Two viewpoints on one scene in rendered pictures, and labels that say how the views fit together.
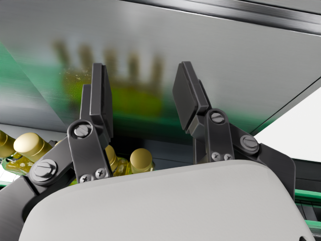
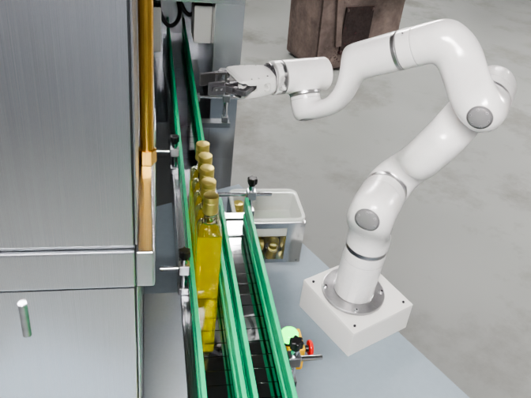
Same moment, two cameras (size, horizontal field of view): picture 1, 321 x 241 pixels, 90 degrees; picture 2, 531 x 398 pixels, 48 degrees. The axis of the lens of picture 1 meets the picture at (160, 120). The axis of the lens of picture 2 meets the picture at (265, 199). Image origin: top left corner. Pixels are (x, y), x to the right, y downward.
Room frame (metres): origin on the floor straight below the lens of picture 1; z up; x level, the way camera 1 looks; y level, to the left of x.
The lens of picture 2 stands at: (0.12, 1.34, 2.06)
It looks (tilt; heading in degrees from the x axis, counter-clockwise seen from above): 34 degrees down; 261
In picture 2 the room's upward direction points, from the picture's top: 7 degrees clockwise
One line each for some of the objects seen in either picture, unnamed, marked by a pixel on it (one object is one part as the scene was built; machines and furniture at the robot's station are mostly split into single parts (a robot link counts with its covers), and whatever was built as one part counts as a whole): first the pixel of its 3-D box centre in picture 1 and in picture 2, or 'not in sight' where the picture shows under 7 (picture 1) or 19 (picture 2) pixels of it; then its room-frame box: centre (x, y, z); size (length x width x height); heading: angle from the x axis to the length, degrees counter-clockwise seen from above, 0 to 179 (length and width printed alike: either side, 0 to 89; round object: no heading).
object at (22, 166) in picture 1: (45, 169); (207, 257); (0.06, 0.25, 1.16); 0.06 x 0.06 x 0.21; 3
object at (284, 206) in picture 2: not in sight; (265, 215); (-0.13, -0.19, 0.97); 0.22 x 0.17 x 0.09; 4
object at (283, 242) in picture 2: not in sight; (254, 227); (-0.10, -0.19, 0.92); 0.27 x 0.17 x 0.15; 4
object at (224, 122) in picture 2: not in sight; (219, 111); (0.00, -0.71, 1.07); 0.17 x 0.05 x 0.23; 4
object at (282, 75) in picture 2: not in sight; (275, 77); (-0.09, -0.04, 1.49); 0.09 x 0.03 x 0.08; 110
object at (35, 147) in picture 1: (34, 147); (208, 189); (0.07, 0.19, 1.31); 0.04 x 0.04 x 0.04
